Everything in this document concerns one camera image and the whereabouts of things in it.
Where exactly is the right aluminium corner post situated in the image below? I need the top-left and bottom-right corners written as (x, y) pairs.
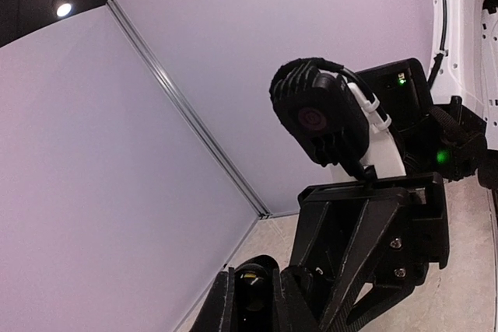
top-left (107, 0), bottom-right (272, 219)

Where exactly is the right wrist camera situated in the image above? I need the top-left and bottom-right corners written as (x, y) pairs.
top-left (269, 58), bottom-right (407, 183)

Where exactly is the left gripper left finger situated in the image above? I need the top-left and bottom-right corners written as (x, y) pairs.
top-left (190, 267), bottom-right (237, 332)

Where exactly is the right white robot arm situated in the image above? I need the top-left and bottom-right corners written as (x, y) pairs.
top-left (222, 0), bottom-right (497, 331)

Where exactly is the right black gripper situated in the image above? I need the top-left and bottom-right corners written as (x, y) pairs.
top-left (290, 173), bottom-right (450, 331)

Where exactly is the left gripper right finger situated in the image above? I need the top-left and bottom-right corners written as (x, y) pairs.
top-left (272, 267), bottom-right (320, 332)

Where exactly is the black earbud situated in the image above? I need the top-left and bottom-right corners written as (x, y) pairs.
top-left (235, 264), bottom-right (272, 331)

